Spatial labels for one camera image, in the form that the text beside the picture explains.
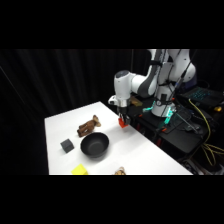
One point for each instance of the black bowl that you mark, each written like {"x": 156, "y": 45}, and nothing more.
{"x": 95, "y": 145}

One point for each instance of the red cube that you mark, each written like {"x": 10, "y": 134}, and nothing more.
{"x": 122, "y": 124}

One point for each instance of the dark grey cube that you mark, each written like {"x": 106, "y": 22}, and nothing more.
{"x": 67, "y": 145}

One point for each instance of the black laptop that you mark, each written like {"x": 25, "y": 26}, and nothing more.
{"x": 203, "y": 95}

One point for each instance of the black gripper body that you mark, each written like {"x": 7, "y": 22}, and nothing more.
{"x": 123, "y": 108}

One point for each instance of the striped tiger plush toy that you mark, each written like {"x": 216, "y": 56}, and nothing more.
{"x": 120, "y": 171}

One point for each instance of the black curtain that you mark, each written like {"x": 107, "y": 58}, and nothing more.
{"x": 66, "y": 80}

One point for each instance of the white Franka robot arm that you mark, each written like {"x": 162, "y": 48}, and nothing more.
{"x": 125, "y": 83}

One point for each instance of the black robot stand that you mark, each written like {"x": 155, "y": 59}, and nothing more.
{"x": 180, "y": 133}

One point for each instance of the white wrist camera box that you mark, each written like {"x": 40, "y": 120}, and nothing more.
{"x": 112, "y": 100}

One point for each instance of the yellow cube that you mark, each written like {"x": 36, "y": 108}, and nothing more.
{"x": 79, "y": 169}

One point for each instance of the brown moose plush toy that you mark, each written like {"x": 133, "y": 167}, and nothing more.
{"x": 87, "y": 126}

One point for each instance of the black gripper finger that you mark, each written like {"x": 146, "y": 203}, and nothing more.
{"x": 120, "y": 117}
{"x": 126, "y": 118}

